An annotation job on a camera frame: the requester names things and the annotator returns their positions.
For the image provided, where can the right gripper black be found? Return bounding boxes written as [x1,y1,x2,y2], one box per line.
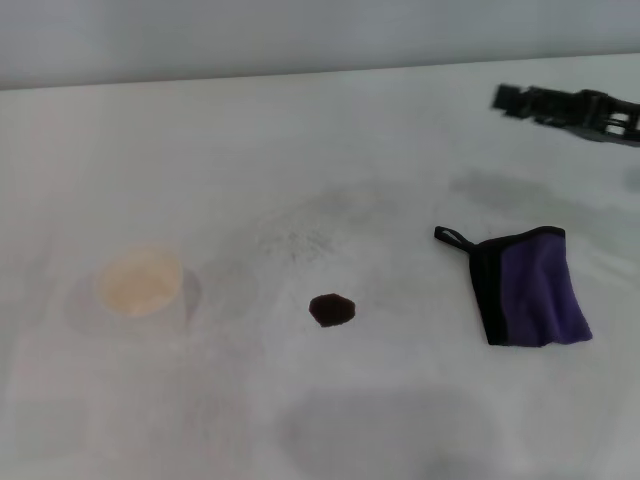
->
[491,82,640,147]

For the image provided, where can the purple rag with black trim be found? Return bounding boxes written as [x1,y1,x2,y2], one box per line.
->
[433,225,595,347]

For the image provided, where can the black water stain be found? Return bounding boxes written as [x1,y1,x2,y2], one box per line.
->
[308,293,357,329]

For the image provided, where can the white paper cup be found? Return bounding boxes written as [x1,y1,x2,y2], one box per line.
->
[94,243,204,331]

